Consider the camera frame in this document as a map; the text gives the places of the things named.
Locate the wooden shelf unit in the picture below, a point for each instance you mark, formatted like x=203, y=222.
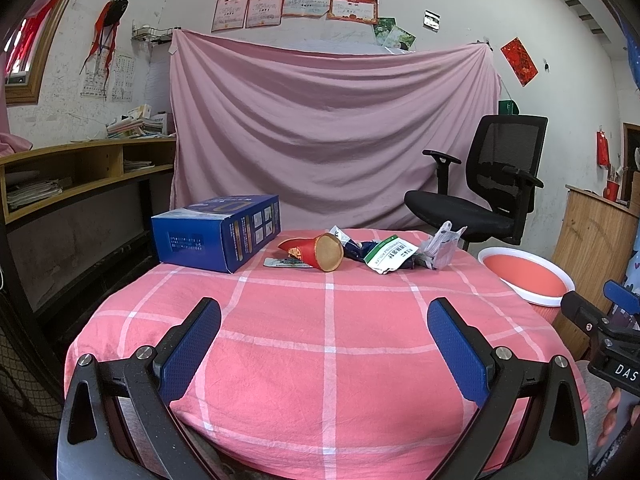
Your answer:
x=39, y=182

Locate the pink white trash bin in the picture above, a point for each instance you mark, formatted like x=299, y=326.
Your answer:
x=541, y=283

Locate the clear plastic wrapper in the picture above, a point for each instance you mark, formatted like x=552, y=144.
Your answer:
x=437, y=252

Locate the red cup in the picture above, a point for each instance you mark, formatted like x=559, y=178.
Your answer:
x=610, y=191

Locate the green sign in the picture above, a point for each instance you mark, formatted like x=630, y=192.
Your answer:
x=508, y=107

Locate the pink hanging sheet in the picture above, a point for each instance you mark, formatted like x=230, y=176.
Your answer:
x=337, y=137

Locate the red tassel wall decoration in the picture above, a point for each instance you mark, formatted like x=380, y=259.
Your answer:
x=105, y=32

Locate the red cone snack wrapper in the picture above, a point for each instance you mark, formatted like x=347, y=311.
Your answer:
x=324, y=252

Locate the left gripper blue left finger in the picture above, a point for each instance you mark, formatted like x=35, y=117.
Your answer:
x=117, y=422

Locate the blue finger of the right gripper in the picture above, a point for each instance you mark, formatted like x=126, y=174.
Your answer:
x=622, y=297
x=583, y=314

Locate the red paper wall poster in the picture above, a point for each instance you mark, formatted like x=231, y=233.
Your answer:
x=520, y=61

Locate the blue cardboard box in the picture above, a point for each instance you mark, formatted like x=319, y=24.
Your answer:
x=220, y=234

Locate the green white packet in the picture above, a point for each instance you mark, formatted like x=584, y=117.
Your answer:
x=389, y=254

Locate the black office chair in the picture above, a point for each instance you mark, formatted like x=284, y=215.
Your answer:
x=501, y=169

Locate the stack of books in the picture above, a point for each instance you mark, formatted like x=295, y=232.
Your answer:
x=140, y=122

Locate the red hanging ornament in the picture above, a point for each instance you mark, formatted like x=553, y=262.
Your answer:
x=603, y=155

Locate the pink checked tablecloth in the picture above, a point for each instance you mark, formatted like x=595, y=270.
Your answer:
x=318, y=375

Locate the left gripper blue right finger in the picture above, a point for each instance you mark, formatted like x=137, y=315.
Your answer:
x=528, y=422

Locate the wooden cabinet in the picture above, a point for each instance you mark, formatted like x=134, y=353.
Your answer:
x=595, y=243

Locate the white sachet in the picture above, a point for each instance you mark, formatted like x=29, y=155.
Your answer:
x=286, y=263

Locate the dark blue snack bag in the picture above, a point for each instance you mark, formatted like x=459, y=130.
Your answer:
x=353, y=250

